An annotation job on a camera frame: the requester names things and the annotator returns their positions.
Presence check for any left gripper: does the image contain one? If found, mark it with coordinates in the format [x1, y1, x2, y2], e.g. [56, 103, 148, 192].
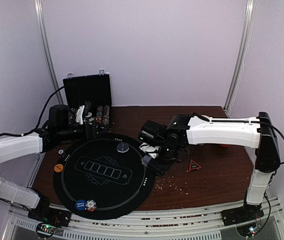
[57, 120, 108, 141]

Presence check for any grey ridged card holder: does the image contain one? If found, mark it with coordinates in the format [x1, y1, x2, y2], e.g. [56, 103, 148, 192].
[141, 155, 153, 167]

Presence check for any orange big blind button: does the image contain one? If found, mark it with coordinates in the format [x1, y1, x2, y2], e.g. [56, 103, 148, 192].
[54, 163, 64, 173]

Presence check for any blue small blind button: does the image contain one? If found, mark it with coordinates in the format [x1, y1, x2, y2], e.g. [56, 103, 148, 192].
[75, 199, 87, 211]

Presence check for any red poker chip stack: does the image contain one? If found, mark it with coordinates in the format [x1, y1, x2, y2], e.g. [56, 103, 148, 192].
[86, 199, 97, 212]

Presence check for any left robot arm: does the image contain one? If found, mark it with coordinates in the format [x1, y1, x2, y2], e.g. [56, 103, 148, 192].
[0, 101, 92, 222]

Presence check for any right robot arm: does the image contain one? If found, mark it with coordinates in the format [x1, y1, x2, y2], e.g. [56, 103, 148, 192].
[138, 112, 283, 221]

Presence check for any red triangle all-in marker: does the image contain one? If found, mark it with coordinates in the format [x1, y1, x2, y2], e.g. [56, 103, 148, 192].
[188, 160, 202, 172]

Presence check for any black poker chip case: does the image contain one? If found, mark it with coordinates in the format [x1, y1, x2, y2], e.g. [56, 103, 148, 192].
[63, 73, 112, 127]

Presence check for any black round poker mat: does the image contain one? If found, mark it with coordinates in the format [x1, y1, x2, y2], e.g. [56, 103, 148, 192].
[53, 133, 156, 220]

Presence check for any orange white small bowl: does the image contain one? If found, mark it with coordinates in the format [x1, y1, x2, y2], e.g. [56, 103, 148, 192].
[219, 144, 230, 148]

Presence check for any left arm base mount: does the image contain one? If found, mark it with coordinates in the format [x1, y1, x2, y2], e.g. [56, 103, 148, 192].
[25, 207, 72, 227]

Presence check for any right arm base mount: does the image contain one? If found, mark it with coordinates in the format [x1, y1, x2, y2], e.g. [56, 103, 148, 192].
[221, 205, 264, 226]

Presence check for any right aluminium frame post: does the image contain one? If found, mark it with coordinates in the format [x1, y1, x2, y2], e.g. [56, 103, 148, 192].
[223, 0, 256, 117]

